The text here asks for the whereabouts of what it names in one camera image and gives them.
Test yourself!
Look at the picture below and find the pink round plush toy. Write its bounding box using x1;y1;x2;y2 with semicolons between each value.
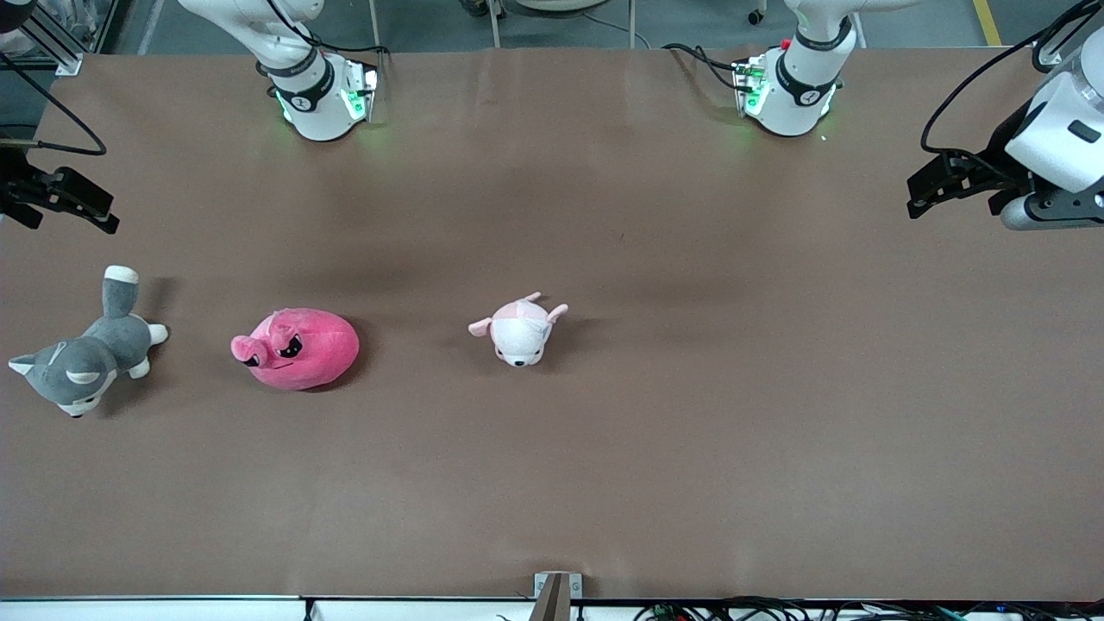
230;307;361;392

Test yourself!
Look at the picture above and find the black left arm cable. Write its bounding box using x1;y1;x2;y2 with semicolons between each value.
919;0;1089;173

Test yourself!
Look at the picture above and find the grey and white plush husky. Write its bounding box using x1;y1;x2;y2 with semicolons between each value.
8;265;169;419

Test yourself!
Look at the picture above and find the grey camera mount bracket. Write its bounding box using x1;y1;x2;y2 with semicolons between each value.
528;571;584;621

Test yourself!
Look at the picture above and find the white and pink plush dog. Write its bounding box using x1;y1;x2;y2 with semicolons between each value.
468;292;570;367

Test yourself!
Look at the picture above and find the black left base cable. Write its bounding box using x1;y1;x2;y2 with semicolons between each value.
662;41;744;92

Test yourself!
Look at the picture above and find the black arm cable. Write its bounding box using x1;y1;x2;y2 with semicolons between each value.
919;0;1089;173
0;52;108;157

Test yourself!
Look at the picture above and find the black base cable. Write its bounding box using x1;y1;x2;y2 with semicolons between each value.
261;0;394;60
662;41;744;92

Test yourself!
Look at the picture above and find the aluminium extrusion profile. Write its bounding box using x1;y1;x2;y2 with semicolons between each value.
16;0;85;77

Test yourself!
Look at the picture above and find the white stool with metal legs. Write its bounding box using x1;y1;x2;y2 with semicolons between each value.
487;0;639;49

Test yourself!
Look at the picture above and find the tangled black cable bundle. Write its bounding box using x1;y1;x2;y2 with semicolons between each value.
632;595;1104;621

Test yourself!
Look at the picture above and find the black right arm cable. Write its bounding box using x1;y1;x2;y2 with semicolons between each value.
0;52;108;157

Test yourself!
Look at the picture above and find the black right base cable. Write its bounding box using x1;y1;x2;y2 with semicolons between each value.
261;0;394;60

